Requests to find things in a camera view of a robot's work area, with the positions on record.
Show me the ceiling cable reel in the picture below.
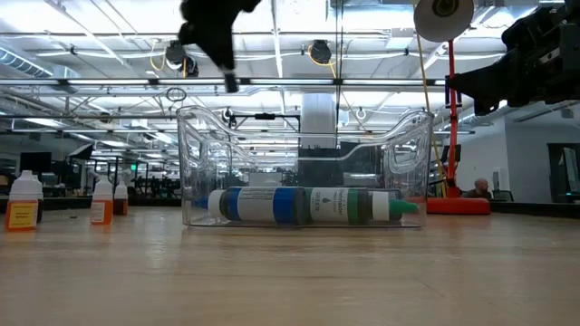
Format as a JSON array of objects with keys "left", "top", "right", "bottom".
[
  {"left": 163, "top": 39, "right": 200, "bottom": 78},
  {"left": 307, "top": 39, "right": 334, "bottom": 65}
]

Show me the small orange food coloring bottle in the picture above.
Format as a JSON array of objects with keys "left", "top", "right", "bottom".
[
  {"left": 4, "top": 169, "right": 41, "bottom": 233},
  {"left": 89, "top": 175, "right": 114, "bottom": 226}
]

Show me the large blue-capped food coloring bottle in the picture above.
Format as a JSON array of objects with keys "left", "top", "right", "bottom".
[{"left": 193, "top": 187, "right": 303, "bottom": 226}]

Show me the person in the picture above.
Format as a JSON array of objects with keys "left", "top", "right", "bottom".
[{"left": 464, "top": 177, "right": 494, "bottom": 200}]

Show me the large green-capped food coloring bottle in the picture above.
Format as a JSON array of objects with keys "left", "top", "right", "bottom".
[{"left": 298, "top": 187, "right": 421, "bottom": 225}]

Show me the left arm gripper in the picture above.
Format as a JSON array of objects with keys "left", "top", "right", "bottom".
[{"left": 178, "top": 0, "right": 263, "bottom": 95}]

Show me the red desk lamp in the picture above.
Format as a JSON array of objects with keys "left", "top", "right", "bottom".
[{"left": 407, "top": 0, "right": 493, "bottom": 216}]

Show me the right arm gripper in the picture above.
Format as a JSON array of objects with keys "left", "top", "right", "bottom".
[{"left": 446, "top": 2, "right": 580, "bottom": 117}]

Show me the small red food coloring bottle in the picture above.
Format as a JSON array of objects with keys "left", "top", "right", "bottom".
[{"left": 112, "top": 179, "right": 130, "bottom": 216}]

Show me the small dark food coloring bottle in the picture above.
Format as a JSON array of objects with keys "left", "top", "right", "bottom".
[{"left": 34, "top": 178, "right": 45, "bottom": 224}]

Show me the yellow hanging cable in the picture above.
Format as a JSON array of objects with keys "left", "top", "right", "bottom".
[{"left": 415, "top": 34, "right": 448, "bottom": 198}]

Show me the clear plastic bin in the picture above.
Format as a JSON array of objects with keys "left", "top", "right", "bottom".
[{"left": 175, "top": 105, "right": 436, "bottom": 229}]

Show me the black monitor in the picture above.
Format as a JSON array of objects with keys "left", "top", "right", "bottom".
[{"left": 19, "top": 151, "right": 53, "bottom": 174}]

